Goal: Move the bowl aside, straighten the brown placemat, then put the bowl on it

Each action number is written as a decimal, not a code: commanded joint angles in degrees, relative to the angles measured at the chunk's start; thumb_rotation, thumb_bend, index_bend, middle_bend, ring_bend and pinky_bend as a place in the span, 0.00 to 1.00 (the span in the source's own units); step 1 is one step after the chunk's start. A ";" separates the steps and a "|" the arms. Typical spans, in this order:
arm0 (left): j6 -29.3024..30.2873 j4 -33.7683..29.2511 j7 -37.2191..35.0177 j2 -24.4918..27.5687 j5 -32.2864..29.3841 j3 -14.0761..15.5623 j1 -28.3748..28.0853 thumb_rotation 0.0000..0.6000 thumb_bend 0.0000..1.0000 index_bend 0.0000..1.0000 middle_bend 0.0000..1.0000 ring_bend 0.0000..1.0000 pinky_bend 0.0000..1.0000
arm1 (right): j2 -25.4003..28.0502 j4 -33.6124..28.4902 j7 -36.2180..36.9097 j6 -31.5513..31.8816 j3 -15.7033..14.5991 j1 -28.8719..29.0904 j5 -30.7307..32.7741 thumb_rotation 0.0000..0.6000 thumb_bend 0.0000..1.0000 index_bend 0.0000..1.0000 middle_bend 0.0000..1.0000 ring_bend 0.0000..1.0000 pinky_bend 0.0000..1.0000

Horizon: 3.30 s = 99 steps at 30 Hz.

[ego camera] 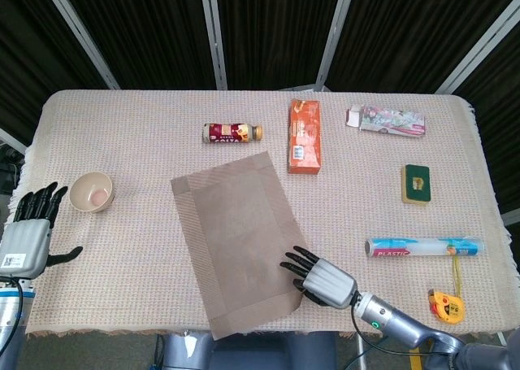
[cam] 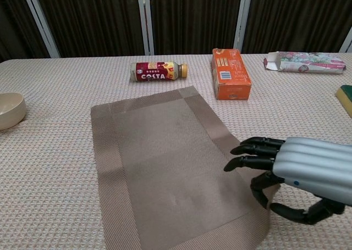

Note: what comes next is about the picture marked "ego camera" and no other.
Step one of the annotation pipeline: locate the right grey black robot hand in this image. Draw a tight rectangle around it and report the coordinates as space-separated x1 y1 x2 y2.
279 245 359 310

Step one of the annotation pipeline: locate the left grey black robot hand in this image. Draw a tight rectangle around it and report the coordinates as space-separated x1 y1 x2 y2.
0 181 85 281

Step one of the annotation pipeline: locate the light brown bowl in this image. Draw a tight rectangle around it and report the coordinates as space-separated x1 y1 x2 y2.
68 171 115 214

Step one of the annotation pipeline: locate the brown woven placemat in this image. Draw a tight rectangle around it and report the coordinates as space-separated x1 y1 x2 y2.
169 150 308 342

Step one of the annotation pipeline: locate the white metal table leg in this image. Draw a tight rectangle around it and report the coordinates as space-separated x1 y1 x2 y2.
356 331 369 370

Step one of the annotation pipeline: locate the blue plastic wrap roll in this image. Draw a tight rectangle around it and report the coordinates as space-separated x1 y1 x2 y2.
363 236 486 259

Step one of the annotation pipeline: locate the grey blue robot torso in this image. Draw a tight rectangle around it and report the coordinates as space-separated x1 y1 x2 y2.
155 330 339 370

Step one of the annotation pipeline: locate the yellow tape measure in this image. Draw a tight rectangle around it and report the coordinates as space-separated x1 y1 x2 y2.
427 256 466 327

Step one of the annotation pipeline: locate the green yellow sponge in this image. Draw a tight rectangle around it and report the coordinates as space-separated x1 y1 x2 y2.
401 163 433 206

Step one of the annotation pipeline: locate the orange carton box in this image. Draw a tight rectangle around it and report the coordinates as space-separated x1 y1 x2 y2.
287 98 323 176

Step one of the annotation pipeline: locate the beige woven tablecloth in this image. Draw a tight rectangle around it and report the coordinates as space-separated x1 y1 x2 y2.
0 89 520 339

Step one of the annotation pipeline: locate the pink floral carton box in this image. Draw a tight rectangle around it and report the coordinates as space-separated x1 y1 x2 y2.
344 104 428 139

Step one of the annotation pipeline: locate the red Costa coffee bottle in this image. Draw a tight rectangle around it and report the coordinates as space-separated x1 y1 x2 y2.
201 121 265 146

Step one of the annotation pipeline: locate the dark pleated curtain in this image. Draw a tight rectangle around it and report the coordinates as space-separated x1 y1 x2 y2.
0 0 520 208

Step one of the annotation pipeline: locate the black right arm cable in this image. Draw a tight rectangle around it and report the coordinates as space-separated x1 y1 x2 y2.
350 294 448 355

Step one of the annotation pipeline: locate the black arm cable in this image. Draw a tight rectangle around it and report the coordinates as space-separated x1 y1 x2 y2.
350 294 448 355
0 276 26 339

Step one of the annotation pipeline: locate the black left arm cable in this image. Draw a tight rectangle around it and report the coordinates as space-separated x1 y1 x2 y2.
0 276 26 339

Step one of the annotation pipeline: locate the white screen frame post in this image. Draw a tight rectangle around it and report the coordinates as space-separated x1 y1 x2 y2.
0 127 28 154
198 0 229 91
433 0 520 95
314 0 359 92
39 0 122 91

